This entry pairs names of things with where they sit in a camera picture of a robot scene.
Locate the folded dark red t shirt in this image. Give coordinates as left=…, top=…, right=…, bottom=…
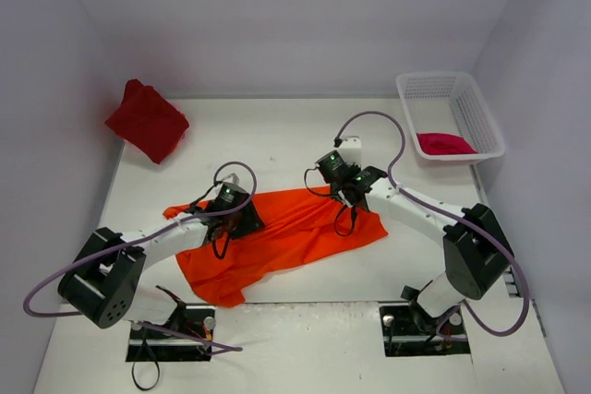
left=104, top=78, right=189, bottom=164

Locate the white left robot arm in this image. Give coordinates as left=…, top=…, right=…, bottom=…
left=57, top=182, right=265, bottom=339

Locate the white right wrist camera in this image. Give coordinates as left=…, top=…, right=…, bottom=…
left=333, top=136, right=362, bottom=166

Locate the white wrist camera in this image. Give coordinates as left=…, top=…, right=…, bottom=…
left=218, top=173, right=240, bottom=185
left=333, top=136, right=362, bottom=166

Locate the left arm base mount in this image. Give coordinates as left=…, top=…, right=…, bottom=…
left=126, top=285, right=216, bottom=363

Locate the orange t shirt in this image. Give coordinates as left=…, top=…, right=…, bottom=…
left=175, top=188, right=388, bottom=308

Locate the white plastic basket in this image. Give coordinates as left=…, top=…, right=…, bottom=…
left=396, top=71, right=505, bottom=165

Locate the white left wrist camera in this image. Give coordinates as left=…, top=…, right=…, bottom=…
left=218, top=173, right=240, bottom=185

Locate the black cable loop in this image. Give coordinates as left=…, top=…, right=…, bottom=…
left=131, top=338, right=161, bottom=391

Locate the magenta t shirt in basket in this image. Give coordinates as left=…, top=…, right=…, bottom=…
left=416, top=133, right=477, bottom=156

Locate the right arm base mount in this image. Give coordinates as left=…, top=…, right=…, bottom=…
left=379, top=286, right=471, bottom=358

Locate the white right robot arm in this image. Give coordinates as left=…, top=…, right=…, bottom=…
left=316, top=150, right=510, bottom=331

